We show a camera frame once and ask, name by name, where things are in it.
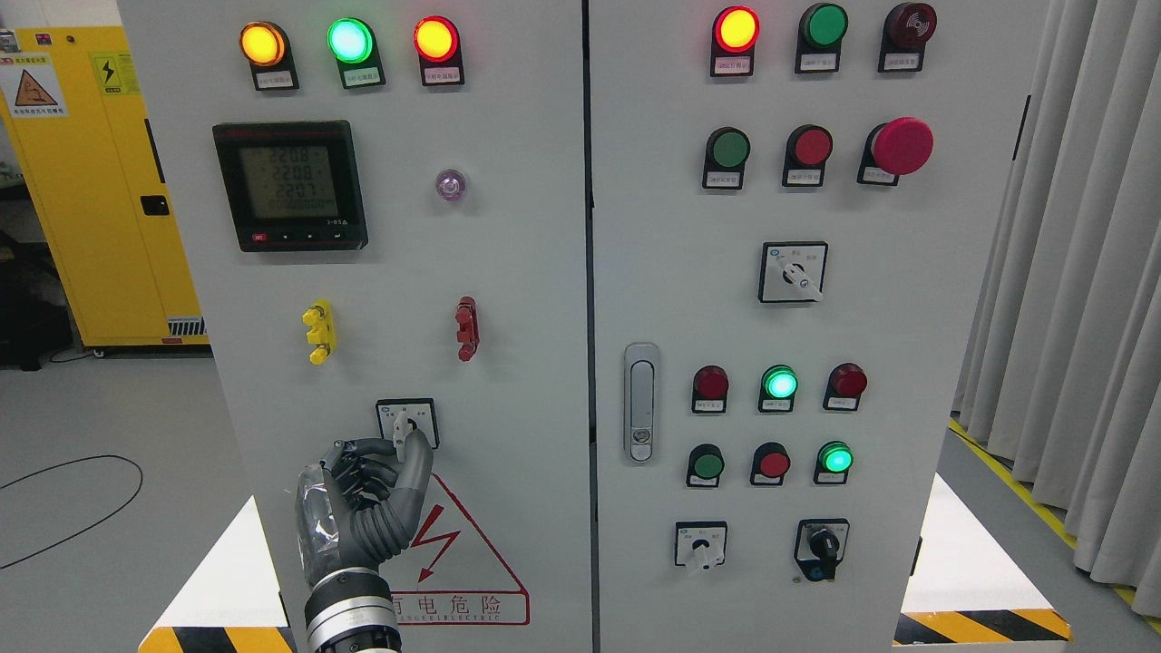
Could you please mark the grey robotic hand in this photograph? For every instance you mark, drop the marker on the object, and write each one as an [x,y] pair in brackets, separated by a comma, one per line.
[361,503]

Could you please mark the white rotary light switch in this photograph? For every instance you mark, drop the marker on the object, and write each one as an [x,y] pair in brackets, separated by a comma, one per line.
[419,412]

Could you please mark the silver black robot forearm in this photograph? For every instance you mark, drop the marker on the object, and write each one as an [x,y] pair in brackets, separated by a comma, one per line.
[352,610]

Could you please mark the amber indicator light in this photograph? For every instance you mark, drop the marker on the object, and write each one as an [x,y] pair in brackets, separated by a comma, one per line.
[268,51]

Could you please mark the red electric hazard sticker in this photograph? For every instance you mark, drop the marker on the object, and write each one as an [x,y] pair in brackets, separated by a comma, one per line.
[452,575]

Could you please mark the yellow terminal connector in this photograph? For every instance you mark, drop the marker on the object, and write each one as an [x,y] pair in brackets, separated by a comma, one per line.
[321,334]

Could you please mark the red terminal connector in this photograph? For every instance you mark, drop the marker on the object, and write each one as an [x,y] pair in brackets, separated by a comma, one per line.
[468,329]

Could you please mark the black digital power meter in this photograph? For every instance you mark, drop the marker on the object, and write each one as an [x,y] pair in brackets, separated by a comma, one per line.
[292,186]

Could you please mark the small clear lamp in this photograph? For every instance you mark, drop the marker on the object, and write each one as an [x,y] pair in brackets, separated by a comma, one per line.
[451,185]

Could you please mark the white rotary selector lower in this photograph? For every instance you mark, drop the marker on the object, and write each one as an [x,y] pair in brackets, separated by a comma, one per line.
[700,546]

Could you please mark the white rotary selector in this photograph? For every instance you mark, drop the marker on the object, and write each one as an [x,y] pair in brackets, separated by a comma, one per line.
[700,546]
[792,272]

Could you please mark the green push button lower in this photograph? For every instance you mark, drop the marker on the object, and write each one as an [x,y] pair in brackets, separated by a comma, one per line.
[705,466]

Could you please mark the black equipment at left edge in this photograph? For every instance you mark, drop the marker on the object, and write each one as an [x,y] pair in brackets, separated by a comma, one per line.
[35,320]

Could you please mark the dark red indicator left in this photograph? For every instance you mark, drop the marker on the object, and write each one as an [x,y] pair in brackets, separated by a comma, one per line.
[709,391]

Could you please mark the dark red indicator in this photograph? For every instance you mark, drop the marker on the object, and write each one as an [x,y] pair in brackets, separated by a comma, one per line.
[845,387]
[709,391]

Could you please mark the grey electrical control cabinet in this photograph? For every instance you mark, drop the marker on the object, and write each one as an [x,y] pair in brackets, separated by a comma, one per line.
[581,128]

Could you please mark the red push button lower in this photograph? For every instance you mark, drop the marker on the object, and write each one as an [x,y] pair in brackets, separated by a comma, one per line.
[770,464]

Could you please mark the red push button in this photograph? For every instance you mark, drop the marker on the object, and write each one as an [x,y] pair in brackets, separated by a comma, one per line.
[807,150]
[770,464]

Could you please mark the green lit indicator middle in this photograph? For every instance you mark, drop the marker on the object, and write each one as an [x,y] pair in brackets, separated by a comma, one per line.
[777,390]

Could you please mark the green indicator light top left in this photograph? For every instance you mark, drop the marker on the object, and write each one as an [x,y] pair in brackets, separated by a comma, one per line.
[353,44]

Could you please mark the red indicator light top left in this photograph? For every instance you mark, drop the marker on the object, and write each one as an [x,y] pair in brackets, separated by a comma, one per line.
[438,45]

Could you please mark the green lit push button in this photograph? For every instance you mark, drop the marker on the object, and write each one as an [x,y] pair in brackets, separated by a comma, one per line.
[833,463]

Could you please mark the white rotary selector upper right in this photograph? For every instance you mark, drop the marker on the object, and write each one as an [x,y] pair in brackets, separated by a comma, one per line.
[792,272]

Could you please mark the yellow safety storage cabinet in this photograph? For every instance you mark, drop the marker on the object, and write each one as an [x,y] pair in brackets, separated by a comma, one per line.
[73,106]

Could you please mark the dark red indicator right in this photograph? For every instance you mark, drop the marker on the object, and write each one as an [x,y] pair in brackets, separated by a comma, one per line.
[845,387]

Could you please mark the green push button upper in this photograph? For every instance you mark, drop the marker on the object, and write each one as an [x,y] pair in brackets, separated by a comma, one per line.
[726,153]

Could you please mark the red push button upper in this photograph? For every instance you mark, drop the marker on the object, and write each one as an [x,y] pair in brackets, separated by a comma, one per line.
[807,150]

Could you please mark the red lit indicator right door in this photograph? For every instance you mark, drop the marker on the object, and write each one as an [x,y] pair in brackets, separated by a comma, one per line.
[733,40]

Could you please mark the red emergency stop button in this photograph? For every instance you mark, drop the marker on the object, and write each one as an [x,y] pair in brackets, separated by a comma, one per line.
[893,149]

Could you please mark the green unlit indicator top right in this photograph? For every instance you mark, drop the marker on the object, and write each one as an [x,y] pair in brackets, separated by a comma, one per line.
[820,33]

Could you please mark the grey curtain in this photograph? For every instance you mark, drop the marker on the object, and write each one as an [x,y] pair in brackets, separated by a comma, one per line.
[1062,376]

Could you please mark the dark red buzzer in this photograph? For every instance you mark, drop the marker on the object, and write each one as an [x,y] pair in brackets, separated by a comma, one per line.
[906,30]

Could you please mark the silver door handle lock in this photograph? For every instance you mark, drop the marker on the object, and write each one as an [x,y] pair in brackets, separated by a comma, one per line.
[640,362]

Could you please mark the black key selector switch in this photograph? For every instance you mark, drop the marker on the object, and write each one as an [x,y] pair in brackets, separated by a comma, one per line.
[820,544]

